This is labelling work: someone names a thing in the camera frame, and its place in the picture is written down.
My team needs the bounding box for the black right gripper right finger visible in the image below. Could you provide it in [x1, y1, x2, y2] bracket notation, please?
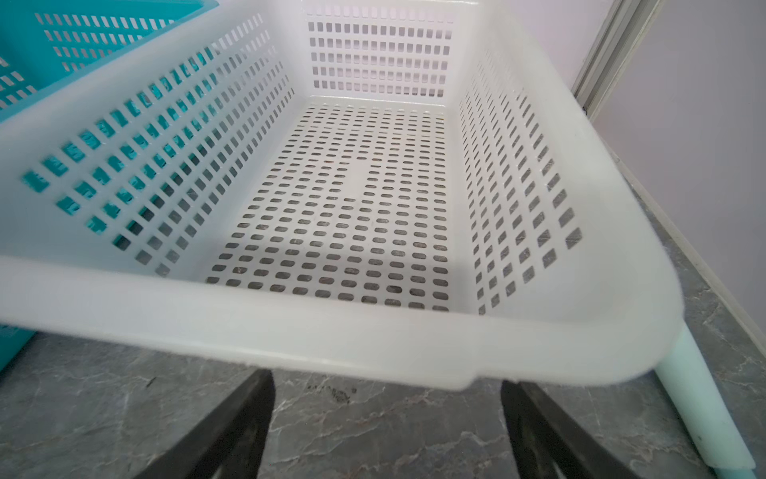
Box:
[501, 380, 636, 478]

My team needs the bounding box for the mint green brush handle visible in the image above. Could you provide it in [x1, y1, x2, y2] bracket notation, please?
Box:
[654, 325, 756, 478]

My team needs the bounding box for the teal plastic basket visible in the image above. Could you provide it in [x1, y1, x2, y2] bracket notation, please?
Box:
[0, 0, 219, 370]

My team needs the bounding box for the white plastic basket right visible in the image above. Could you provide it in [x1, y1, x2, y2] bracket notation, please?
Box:
[1, 1, 684, 389]

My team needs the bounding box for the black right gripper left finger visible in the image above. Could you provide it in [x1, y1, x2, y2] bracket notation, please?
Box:
[137, 369, 275, 478]

